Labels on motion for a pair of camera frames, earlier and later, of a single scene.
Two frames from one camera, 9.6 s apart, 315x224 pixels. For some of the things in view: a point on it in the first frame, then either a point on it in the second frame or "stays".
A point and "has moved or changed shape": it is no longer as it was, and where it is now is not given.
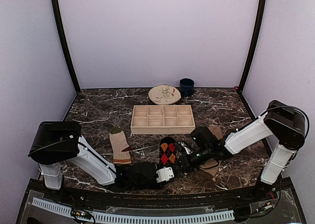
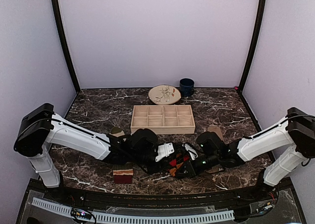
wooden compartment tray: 162,119 stays
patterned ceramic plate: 163,94 stays
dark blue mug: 186,86 stays
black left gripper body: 132,187 → 138,158
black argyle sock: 168,155 has moved or changed shape
